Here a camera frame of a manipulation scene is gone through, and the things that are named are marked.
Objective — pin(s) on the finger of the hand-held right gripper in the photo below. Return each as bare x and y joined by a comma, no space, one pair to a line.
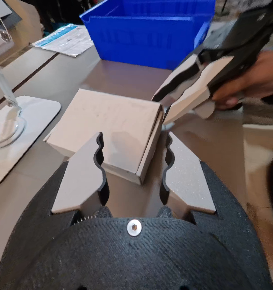
181,68
195,95

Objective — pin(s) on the person's right hand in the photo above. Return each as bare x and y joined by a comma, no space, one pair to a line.
263,77

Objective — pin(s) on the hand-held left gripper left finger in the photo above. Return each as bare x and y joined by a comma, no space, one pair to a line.
79,179

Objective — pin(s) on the white cardboard mailer box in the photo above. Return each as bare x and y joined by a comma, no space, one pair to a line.
109,117

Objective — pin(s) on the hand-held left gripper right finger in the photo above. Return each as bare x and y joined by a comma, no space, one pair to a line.
188,181

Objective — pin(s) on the grey desk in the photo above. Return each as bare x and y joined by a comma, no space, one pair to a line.
127,77

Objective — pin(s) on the white blue paper envelope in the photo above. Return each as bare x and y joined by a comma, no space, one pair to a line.
64,40

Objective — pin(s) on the blue plastic bin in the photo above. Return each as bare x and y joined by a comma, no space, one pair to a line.
138,34

